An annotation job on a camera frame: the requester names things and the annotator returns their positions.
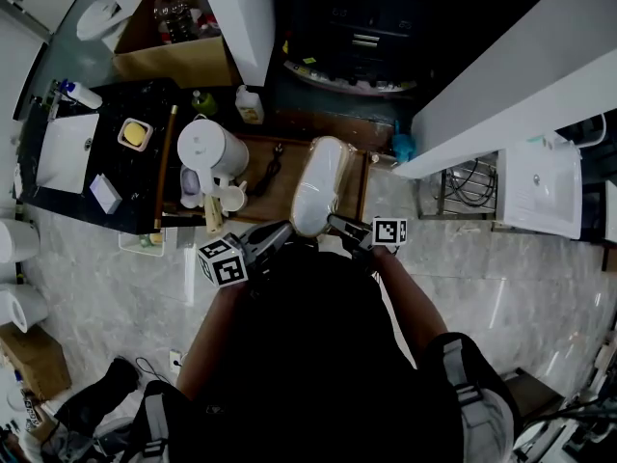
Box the white square sink basin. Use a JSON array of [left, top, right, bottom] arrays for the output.
[[36, 112, 100, 196]]

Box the black hose coil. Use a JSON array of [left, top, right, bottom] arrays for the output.
[[447, 159, 497, 206]]

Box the plastic-wrapped white slipper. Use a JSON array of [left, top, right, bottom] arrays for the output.
[[288, 135, 359, 239]]

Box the cream cup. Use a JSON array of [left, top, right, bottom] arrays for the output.
[[221, 180, 249, 214]]

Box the green bottle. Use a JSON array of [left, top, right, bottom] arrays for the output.
[[191, 89, 218, 118]]

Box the blue capped spray bottle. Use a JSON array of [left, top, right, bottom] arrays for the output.
[[60, 79, 103, 110]]

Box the white jug with yellow label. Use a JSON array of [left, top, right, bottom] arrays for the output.
[[234, 84, 265, 125]]

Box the metal rack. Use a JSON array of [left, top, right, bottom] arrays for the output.
[[416, 154, 500, 221]]

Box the beige wrapped packet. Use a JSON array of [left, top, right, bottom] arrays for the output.
[[204, 195, 226, 234]]

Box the dark drawer cabinet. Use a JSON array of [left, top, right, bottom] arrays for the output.
[[277, 0, 435, 98]]

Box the black power cable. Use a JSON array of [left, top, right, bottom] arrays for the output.
[[250, 143, 285, 198]]

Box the person's black shirt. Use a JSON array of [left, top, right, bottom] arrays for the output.
[[120, 243, 524, 463]]

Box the person's right forearm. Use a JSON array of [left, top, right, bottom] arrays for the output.
[[373, 246, 449, 356]]

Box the large cardboard box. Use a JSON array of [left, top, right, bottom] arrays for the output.
[[113, 0, 242, 89]]

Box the teal brush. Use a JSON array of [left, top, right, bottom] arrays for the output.
[[392, 121, 418, 163]]

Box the white paper roll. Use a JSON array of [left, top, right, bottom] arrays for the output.
[[0, 285, 49, 335]]

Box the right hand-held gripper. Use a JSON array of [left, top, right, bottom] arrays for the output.
[[327, 213, 409, 259]]

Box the brown cardboard carton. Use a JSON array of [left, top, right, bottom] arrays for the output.
[[0, 323, 72, 402]]

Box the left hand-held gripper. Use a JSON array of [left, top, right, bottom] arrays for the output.
[[196, 219, 295, 288]]

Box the white toilet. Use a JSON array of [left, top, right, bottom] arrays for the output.
[[75, 0, 136, 42]]

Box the black floor cable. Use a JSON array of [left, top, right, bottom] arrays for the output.
[[134, 357, 174, 385]]

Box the yellow soap in dish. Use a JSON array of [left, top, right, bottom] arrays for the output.
[[117, 117, 154, 152]]

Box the small white box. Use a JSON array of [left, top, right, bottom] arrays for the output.
[[89, 173, 123, 215]]

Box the white washboard basin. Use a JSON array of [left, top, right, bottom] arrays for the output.
[[496, 132, 584, 240]]

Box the clear plastic bottle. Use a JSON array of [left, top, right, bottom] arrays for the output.
[[153, 0, 199, 45]]

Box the brown rod with gold ends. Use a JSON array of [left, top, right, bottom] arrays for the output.
[[152, 104, 179, 231]]

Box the white plastic basket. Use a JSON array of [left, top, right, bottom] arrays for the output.
[[118, 229, 166, 259]]

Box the grey shoulder strap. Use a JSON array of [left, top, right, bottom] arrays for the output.
[[443, 339, 517, 463], [139, 393, 170, 463]]

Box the grey glass cup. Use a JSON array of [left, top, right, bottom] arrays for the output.
[[179, 165, 206, 209]]

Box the metal faucet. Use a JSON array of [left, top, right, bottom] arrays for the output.
[[45, 79, 67, 123]]

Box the yellow soap bar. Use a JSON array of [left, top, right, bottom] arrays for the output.
[[122, 122, 146, 147]]

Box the person's left forearm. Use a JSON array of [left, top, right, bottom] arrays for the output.
[[175, 282, 252, 402]]

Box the brown wooden tray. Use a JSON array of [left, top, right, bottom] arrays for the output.
[[230, 132, 373, 226]]

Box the white electric kettle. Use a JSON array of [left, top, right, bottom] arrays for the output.
[[176, 118, 251, 209]]

